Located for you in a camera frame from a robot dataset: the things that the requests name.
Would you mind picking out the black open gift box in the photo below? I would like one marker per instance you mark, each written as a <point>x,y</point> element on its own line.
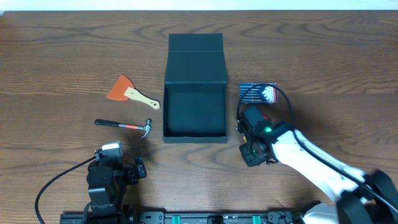
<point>195,90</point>

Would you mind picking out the blue screwdriver set case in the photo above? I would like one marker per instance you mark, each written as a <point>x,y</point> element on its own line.
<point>260,93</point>

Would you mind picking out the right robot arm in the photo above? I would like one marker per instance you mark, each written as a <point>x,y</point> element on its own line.
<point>358,197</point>

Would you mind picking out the black yellow screwdriver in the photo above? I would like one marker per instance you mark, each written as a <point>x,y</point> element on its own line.
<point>244,138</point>

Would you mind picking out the orange scraper wooden handle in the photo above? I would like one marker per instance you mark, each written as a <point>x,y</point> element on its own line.
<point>124,90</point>

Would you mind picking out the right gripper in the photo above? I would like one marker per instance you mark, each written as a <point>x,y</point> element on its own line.
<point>249,163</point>

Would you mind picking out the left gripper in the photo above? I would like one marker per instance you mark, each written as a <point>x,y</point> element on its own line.
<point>137,170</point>

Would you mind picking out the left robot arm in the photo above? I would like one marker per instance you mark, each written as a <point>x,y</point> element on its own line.
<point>108,179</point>

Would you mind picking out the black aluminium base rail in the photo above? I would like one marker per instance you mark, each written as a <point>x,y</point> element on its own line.
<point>190,218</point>

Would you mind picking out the small claw hammer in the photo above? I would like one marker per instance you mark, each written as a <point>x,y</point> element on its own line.
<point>146,128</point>

